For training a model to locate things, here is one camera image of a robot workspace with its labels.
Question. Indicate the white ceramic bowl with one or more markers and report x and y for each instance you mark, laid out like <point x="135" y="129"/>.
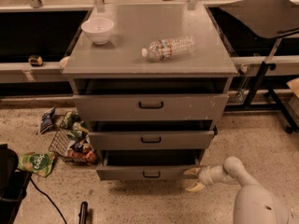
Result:
<point x="98" y="30"/>

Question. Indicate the black stand with tray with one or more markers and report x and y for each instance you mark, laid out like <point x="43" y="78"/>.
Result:
<point x="262" y="38"/>

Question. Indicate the green snack bag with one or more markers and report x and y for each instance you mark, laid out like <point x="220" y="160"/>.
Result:
<point x="37" y="163"/>

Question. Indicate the grey middle drawer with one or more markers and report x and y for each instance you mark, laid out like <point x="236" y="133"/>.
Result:
<point x="152" y="135"/>

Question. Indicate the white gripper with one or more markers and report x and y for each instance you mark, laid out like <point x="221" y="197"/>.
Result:
<point x="205" y="175"/>

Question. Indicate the black equipment at left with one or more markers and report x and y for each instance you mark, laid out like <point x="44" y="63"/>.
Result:
<point x="13" y="185"/>

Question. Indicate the grey drawer cabinet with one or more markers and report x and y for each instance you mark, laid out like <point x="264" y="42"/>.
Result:
<point x="136" y="26"/>

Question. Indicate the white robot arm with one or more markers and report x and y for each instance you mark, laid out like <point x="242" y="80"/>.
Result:
<point x="254" y="204"/>

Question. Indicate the grey drawer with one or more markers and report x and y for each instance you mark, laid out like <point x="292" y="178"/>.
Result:
<point x="152" y="135"/>
<point x="124" y="99"/>
<point x="148" y="164"/>

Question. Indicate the black handle bottom edge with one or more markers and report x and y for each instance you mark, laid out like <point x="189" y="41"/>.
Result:
<point x="83" y="213"/>

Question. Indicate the wire mesh basket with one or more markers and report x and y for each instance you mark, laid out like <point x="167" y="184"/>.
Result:
<point x="75" y="138"/>

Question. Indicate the red snack bag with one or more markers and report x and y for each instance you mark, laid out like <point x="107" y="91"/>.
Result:
<point x="83" y="154"/>

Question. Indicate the grey top drawer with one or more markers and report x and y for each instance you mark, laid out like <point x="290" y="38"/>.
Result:
<point x="124" y="99"/>

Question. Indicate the grey bottom drawer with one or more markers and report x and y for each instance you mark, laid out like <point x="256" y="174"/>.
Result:
<point x="148" y="164"/>

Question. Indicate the clear plastic water bottle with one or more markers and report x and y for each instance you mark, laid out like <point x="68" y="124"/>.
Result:
<point x="164" y="49"/>

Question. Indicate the green snack packet in basket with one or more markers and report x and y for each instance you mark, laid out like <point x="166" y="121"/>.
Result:
<point x="69" y="119"/>

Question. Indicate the blue snack bag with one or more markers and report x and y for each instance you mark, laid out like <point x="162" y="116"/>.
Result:
<point x="47" y="120"/>

